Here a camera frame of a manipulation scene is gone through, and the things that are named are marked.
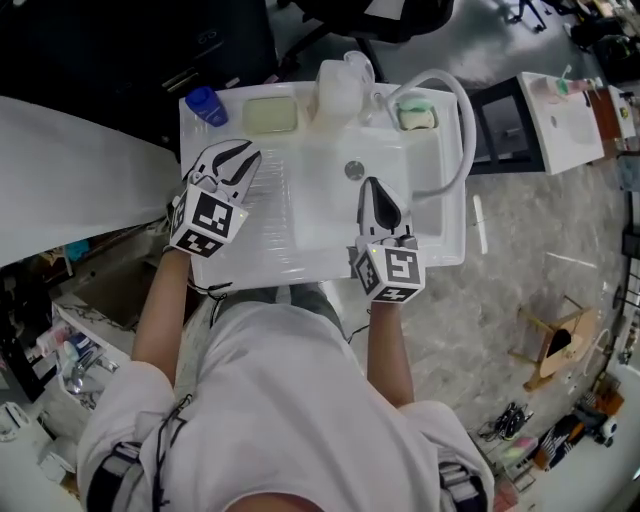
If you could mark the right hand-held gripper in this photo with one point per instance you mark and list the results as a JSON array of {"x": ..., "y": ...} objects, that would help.
[{"x": 395, "y": 267}]

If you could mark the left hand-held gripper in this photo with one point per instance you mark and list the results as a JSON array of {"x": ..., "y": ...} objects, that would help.
[{"x": 212, "y": 220}]

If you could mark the person's right forearm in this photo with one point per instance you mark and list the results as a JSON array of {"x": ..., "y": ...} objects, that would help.
[{"x": 387, "y": 350}]

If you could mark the person's left forearm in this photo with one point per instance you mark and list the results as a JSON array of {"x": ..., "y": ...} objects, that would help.
[{"x": 160, "y": 310}]

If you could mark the metal sink drain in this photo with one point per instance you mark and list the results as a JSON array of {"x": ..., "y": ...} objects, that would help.
[{"x": 355, "y": 170}]

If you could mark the white sink basin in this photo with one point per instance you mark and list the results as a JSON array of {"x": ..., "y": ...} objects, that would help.
[{"x": 320, "y": 220}]

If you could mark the blue bottle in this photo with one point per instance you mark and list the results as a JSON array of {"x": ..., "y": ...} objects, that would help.
[{"x": 207, "y": 106}]

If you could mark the pale yellow soap bar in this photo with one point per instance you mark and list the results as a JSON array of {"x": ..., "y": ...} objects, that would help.
[{"x": 270, "y": 115}]

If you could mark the green and white soap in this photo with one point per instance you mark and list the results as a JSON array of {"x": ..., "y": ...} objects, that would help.
[{"x": 416, "y": 114}]

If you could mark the white strip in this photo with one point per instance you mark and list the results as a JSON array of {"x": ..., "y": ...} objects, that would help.
[{"x": 480, "y": 225}]

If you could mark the person's grey trousers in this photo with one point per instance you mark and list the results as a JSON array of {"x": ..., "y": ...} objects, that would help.
[{"x": 305, "y": 297}]

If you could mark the clear faucet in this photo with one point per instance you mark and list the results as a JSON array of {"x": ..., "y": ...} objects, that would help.
[{"x": 367, "y": 80}]

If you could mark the white board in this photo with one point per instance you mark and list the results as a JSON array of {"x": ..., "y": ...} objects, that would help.
[{"x": 70, "y": 175}]

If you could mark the black office chair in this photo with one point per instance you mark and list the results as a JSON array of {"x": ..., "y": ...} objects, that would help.
[{"x": 380, "y": 20}]

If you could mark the white round-bowl sink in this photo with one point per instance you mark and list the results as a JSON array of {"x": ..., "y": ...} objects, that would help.
[{"x": 570, "y": 125}]

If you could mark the green toothbrush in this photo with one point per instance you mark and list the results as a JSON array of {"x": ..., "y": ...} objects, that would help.
[{"x": 563, "y": 82}]

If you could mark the wooden stool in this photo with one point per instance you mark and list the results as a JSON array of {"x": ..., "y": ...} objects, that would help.
[{"x": 560, "y": 340}]

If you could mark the person's white shirt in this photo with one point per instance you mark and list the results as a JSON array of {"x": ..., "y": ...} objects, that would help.
[{"x": 280, "y": 410}]

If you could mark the black frame stand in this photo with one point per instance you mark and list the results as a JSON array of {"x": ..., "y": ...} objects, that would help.
[{"x": 505, "y": 130}]

